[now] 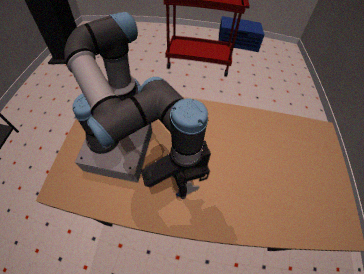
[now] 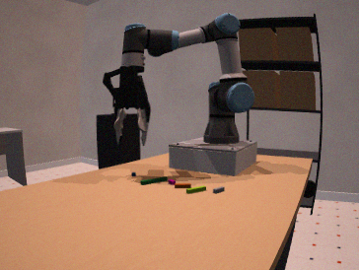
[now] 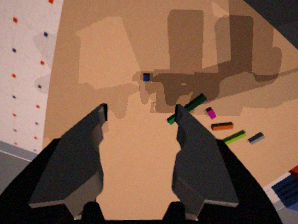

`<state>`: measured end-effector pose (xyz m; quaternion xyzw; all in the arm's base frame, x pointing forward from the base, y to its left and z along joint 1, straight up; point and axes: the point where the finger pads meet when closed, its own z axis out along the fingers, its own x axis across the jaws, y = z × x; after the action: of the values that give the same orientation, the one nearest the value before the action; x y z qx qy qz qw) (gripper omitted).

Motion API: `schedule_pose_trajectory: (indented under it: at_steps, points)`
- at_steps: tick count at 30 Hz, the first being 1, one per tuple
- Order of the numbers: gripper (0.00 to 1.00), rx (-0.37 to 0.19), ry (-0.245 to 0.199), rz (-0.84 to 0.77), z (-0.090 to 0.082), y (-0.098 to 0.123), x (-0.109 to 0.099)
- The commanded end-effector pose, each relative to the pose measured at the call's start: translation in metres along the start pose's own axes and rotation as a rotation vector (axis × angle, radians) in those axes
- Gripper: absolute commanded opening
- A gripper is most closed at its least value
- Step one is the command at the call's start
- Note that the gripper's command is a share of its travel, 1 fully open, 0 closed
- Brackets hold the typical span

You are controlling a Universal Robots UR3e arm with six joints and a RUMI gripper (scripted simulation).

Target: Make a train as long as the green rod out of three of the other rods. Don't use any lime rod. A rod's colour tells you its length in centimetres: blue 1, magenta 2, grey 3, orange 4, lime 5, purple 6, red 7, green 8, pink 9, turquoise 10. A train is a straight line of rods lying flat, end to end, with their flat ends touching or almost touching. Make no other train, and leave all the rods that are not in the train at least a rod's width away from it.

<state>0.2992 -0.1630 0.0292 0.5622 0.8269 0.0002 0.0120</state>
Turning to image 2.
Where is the orange rod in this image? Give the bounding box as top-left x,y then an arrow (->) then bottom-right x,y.
175,183 -> 191,188

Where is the lime green rod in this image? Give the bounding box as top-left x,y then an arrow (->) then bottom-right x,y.
186,186 -> 206,194

